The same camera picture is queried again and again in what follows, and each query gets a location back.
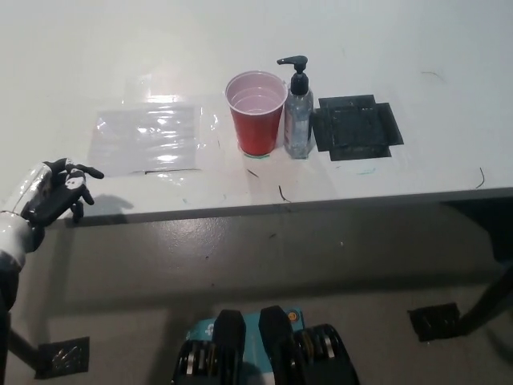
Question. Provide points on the black floor tape patch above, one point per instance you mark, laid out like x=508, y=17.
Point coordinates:
x=64, y=357
x=435, y=321

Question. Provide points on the clear plastic sheet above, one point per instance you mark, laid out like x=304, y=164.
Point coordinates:
x=144, y=140

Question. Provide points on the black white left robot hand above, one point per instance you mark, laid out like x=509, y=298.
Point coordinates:
x=54, y=198

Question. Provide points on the red plastic cup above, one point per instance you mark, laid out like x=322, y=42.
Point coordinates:
x=256, y=128

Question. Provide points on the clear soap bottle black pump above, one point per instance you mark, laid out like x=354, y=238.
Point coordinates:
x=298, y=120

